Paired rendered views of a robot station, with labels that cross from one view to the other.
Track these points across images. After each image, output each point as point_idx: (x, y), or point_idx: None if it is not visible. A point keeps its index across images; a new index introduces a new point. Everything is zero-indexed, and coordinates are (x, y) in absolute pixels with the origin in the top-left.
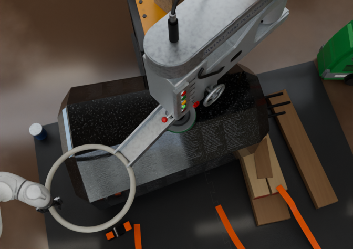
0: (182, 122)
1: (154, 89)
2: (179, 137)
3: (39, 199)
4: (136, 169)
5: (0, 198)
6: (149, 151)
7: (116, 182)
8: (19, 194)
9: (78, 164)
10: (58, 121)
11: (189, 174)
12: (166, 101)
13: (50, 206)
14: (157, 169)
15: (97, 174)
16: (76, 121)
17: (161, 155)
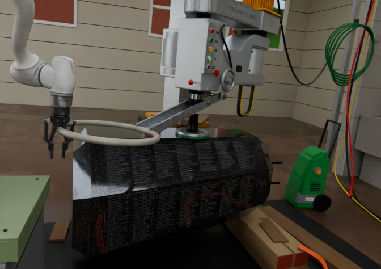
0: (198, 133)
1: (182, 62)
2: (195, 146)
3: (69, 63)
4: (151, 169)
5: (26, 47)
6: (166, 152)
7: (128, 178)
8: (45, 66)
9: (90, 147)
10: (73, 139)
11: (203, 211)
12: (193, 66)
13: (65, 111)
14: (174, 174)
15: (109, 163)
16: (95, 130)
17: (177, 160)
